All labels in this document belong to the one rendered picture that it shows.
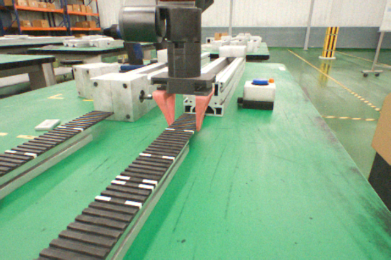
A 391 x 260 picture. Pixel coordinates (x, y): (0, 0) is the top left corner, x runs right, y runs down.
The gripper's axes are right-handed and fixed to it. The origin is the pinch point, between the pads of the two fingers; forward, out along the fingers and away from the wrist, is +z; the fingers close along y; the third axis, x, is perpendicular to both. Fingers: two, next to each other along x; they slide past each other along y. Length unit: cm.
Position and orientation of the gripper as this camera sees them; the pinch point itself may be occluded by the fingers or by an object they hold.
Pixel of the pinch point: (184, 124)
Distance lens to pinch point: 46.6
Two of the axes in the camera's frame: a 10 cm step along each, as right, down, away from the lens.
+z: 0.0, 9.3, 3.7
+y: -9.7, -1.0, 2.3
